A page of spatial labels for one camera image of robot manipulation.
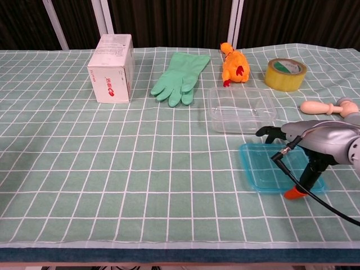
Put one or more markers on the small wooden toy hammer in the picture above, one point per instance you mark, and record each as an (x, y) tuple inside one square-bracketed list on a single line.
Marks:
[(315, 108)]

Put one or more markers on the blue translucent plastic lid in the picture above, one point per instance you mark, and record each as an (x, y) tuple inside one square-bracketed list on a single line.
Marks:
[(258, 168)]

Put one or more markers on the white metal frame post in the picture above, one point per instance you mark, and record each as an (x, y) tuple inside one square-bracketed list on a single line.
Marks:
[(55, 25), (107, 14), (233, 25)]

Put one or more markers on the green checked tablecloth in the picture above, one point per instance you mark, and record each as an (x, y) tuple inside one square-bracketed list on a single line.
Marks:
[(112, 168)]

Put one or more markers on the yellow packing tape roll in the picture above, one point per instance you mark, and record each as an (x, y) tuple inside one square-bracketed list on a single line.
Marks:
[(284, 81)]

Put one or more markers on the orange rubber chicken toy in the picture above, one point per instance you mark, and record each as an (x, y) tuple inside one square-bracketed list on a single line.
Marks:
[(234, 67)]

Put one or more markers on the dark blue under cloth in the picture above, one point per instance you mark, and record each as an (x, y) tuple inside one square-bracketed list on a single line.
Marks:
[(168, 255)]

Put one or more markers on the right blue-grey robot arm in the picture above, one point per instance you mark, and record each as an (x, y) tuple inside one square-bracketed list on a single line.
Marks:
[(355, 152)]

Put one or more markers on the black pleated curtain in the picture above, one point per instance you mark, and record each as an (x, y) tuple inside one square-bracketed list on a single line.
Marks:
[(168, 22)]

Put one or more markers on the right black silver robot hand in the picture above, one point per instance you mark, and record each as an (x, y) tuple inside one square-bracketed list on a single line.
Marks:
[(323, 137)]

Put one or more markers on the green rubber glove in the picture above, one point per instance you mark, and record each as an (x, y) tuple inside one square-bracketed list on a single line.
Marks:
[(180, 73)]

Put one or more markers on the white cardboard box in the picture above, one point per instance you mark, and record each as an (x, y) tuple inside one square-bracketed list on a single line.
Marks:
[(112, 84)]

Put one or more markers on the clear plastic container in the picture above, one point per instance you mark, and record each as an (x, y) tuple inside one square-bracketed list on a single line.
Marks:
[(239, 112)]

